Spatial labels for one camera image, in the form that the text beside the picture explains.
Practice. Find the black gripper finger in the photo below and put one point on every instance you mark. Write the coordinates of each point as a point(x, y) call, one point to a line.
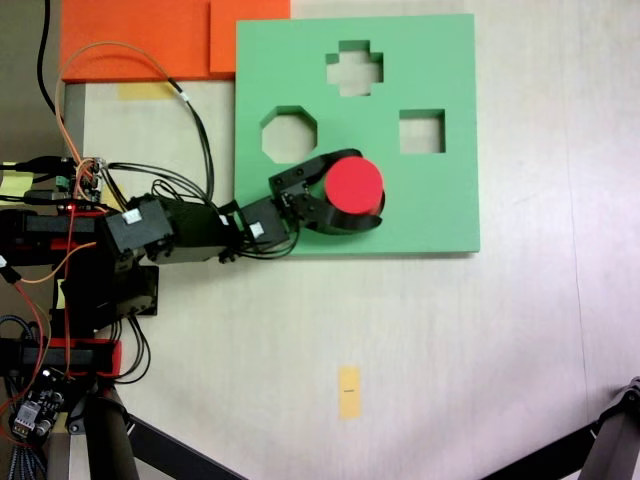
point(330, 222)
point(300, 175)

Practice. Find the red cylinder block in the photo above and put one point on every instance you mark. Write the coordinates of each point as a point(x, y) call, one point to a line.
point(354, 185)

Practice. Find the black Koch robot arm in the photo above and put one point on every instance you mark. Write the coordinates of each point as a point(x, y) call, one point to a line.
point(150, 235)

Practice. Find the large orange foam block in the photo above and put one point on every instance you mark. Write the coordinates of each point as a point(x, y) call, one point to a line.
point(135, 35)

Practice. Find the yellow tape marker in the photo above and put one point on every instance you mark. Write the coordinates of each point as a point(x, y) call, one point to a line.
point(349, 392)

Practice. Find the green shape sorter board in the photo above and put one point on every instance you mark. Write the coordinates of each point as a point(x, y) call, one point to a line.
point(440, 75)

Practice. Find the yellow tape strip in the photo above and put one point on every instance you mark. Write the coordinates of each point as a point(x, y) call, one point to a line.
point(142, 91)

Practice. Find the motor controller circuit board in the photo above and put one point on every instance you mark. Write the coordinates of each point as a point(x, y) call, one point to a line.
point(87, 180)

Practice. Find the red base clamp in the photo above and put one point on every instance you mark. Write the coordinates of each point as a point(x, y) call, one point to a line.
point(60, 243)
point(107, 357)

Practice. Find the thin black tripod strut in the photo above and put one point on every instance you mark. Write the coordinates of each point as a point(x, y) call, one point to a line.
point(175, 452)

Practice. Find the yellow sticky note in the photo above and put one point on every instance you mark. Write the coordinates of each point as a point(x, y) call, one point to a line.
point(12, 185)

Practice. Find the thick black tripod leg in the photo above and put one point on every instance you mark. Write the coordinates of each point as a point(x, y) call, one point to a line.
point(107, 440)

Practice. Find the small black converter board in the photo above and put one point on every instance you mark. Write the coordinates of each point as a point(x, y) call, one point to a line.
point(37, 410)

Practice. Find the black grey tripod leg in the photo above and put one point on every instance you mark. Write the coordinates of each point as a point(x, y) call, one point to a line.
point(607, 435)

